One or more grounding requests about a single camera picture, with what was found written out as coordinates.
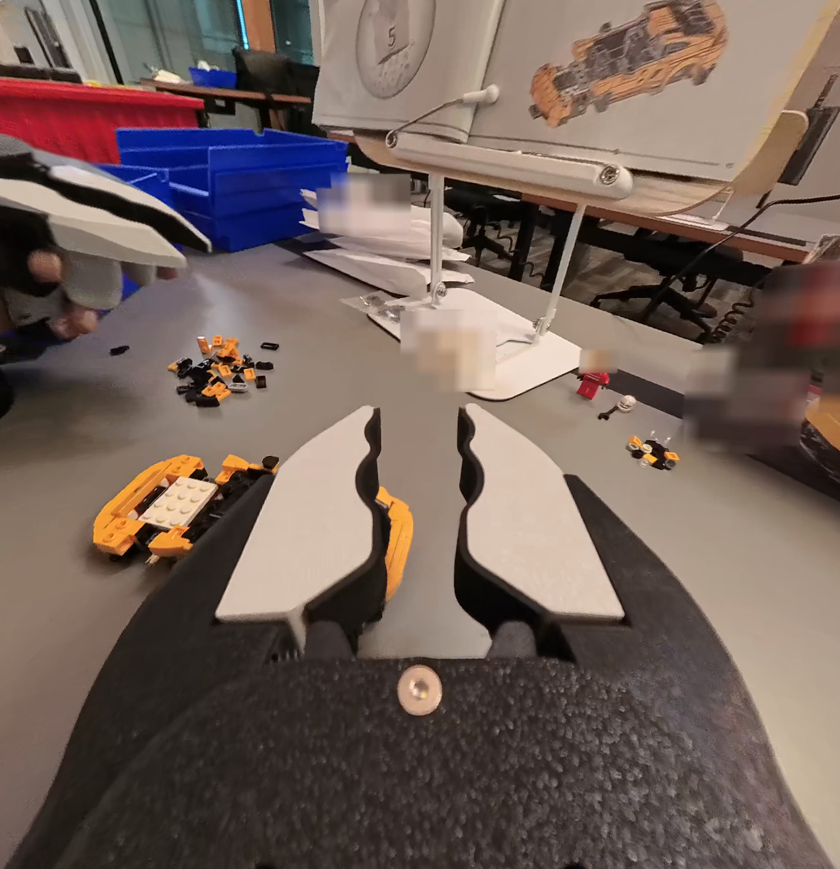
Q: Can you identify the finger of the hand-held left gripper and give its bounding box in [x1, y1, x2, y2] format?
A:
[0, 129, 67, 175]
[0, 153, 213, 268]

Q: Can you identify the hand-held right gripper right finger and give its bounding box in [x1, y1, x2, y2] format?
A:
[457, 404, 624, 625]

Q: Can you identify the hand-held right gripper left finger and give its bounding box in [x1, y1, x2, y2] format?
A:
[216, 405, 387, 625]

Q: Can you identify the orange lego car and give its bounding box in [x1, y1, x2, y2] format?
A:
[91, 455, 415, 605]

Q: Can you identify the pile of small lego pieces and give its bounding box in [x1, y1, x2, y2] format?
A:
[166, 333, 282, 408]

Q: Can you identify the black lego set box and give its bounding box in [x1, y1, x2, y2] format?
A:
[685, 265, 840, 492]

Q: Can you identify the lego instruction booklet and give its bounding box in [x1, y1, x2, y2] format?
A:
[312, 0, 831, 184]

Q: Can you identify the red storage bin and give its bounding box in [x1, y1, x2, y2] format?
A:
[0, 76, 206, 167]

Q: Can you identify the translucent plastic bag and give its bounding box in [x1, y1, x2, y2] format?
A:
[341, 288, 410, 329]

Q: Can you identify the pile of empty paper bags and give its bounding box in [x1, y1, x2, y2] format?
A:
[301, 184, 475, 266]

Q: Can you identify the white stand rod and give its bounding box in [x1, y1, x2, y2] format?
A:
[427, 170, 449, 306]
[534, 201, 589, 335]

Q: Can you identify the white folded paper bag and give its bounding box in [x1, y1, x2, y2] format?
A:
[312, 245, 475, 300]

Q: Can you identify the black cable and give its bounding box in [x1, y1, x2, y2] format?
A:
[712, 188, 840, 347]

